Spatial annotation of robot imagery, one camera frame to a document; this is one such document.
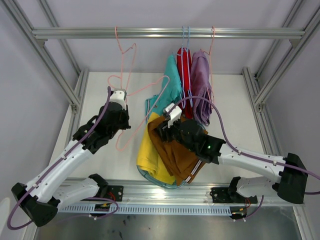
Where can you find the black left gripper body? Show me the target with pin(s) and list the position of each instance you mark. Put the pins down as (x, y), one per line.
(123, 123)

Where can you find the red trousers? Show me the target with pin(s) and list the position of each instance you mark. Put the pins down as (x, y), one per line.
(187, 106)

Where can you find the blue hanger with teal trousers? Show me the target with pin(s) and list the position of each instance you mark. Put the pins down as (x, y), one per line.
(180, 70)

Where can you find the teal trousers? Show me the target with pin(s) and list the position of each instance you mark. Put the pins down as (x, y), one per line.
(171, 90)

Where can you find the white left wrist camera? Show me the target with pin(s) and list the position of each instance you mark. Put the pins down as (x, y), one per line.
(119, 96)

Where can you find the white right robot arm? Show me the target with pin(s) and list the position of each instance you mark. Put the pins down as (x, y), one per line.
(284, 176)

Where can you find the pink hanger with purple trousers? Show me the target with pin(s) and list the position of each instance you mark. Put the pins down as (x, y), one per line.
(209, 53)

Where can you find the aluminium frame right posts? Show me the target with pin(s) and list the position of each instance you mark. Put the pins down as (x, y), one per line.
(284, 93)

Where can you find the blue plastic basin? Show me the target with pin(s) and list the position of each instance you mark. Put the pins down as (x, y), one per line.
(166, 162)

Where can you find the white slotted cable duct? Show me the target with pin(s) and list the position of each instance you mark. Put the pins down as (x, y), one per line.
(140, 209)

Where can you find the aluminium frame left posts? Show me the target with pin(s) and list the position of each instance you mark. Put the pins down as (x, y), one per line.
(75, 96)

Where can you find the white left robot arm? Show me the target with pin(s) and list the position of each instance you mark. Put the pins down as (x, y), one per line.
(42, 197)

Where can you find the purple trousers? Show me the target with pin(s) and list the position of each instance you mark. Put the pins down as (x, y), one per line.
(200, 87)

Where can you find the aluminium frame posts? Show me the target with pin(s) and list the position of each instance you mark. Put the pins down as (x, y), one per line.
(284, 93)
(75, 96)

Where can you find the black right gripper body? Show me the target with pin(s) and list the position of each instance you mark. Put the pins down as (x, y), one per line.
(173, 133)

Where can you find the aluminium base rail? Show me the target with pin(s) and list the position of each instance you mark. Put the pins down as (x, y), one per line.
(146, 193)

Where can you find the brown trousers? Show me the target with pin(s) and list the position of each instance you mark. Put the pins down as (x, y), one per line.
(181, 163)

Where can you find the blue hanger with red trousers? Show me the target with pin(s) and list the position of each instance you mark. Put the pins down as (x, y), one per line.
(186, 50)

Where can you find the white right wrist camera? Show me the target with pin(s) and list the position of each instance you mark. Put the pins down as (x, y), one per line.
(173, 114)

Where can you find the yellow trousers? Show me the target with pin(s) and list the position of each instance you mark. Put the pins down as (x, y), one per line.
(150, 161)

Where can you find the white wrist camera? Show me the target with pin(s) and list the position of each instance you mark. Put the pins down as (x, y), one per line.
(173, 114)
(119, 96)

